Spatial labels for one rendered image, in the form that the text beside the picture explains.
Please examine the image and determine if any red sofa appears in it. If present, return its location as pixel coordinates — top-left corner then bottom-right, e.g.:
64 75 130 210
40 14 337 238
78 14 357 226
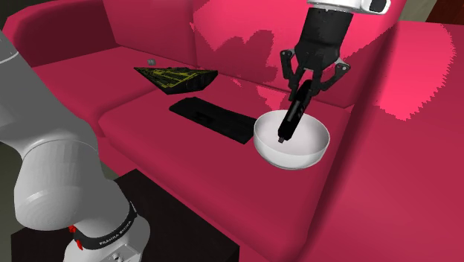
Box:
1 0 464 262

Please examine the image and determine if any black pen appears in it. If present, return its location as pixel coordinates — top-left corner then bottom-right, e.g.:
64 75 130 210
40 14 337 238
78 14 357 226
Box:
277 79 314 144

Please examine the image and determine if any black yellow patterned wedge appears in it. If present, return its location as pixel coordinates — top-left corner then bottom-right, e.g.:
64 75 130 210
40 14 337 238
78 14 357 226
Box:
133 66 219 96

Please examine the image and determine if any white bowl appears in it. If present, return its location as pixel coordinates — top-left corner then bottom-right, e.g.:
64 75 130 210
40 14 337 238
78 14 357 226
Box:
253 109 331 171

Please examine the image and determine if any black flat rectangular device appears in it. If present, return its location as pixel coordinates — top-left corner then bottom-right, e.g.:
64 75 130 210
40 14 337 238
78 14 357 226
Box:
169 96 260 145

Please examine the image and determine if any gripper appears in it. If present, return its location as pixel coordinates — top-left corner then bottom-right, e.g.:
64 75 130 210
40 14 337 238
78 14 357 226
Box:
279 7 355 103

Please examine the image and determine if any dark robot stand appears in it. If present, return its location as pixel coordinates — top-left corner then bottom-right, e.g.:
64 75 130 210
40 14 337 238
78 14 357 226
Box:
10 168 240 262

